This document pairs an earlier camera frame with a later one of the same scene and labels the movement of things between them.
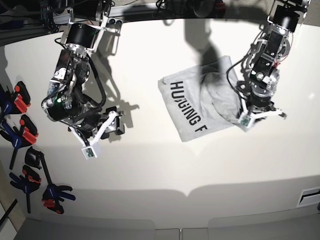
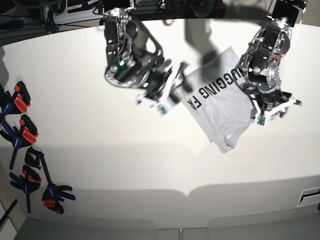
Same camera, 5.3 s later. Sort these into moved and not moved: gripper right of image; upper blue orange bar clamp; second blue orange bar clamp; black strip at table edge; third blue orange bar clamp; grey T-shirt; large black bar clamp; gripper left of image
Moved: gripper right of image; gripper left of image; grey T-shirt
Not moved: upper blue orange bar clamp; black strip at table edge; third blue orange bar clamp; large black bar clamp; second blue orange bar clamp
